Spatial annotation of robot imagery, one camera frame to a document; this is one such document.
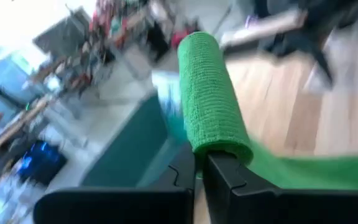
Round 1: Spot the dark teal plastic bin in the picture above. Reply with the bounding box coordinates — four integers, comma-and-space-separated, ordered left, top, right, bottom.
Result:
80, 92, 188, 188

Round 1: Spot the clear plastic bag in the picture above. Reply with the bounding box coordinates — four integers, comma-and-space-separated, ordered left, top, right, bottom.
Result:
152, 70, 186, 144

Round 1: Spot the green bandage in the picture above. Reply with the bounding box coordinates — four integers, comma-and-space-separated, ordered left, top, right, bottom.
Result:
177, 30, 358, 192

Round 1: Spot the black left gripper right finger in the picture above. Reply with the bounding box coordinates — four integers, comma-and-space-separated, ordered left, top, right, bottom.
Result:
203, 151, 358, 224

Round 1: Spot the office chair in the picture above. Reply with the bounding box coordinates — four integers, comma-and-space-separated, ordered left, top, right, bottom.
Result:
259, 17, 339, 91

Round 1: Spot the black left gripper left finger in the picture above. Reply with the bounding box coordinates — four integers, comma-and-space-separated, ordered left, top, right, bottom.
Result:
32, 142, 197, 224

